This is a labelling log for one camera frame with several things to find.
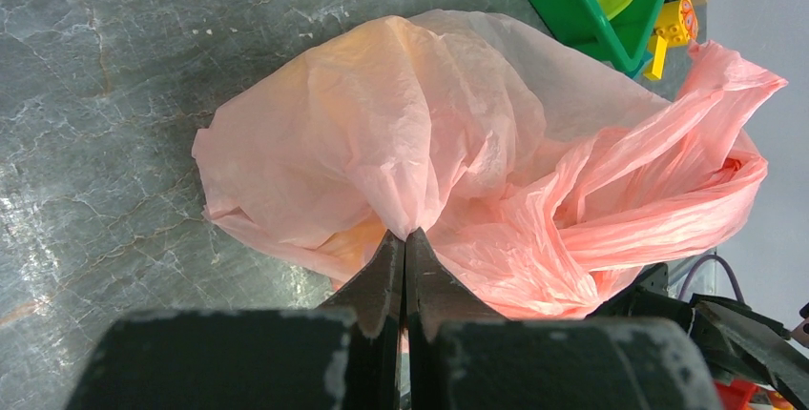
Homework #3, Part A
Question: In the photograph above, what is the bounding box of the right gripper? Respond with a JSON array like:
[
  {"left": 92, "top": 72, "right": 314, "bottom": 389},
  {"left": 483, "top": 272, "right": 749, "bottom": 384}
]
[{"left": 591, "top": 263, "right": 808, "bottom": 409}]

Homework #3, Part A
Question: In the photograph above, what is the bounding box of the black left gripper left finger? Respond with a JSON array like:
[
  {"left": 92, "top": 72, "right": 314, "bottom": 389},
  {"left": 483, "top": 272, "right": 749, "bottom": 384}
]
[{"left": 321, "top": 232, "right": 405, "bottom": 409}]

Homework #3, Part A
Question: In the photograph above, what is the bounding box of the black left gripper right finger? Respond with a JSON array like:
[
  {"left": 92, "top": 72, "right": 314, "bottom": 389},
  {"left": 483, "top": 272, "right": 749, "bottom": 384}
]
[{"left": 405, "top": 229, "right": 506, "bottom": 409}]

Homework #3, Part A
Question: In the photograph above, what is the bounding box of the pink plastic bag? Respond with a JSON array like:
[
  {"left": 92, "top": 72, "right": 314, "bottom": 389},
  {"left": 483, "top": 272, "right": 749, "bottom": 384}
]
[{"left": 192, "top": 10, "right": 785, "bottom": 318}]

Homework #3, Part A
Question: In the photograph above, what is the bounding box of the yellow rectangular block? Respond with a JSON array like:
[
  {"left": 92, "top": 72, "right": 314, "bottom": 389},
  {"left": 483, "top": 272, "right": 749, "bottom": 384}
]
[{"left": 643, "top": 35, "right": 669, "bottom": 81}]

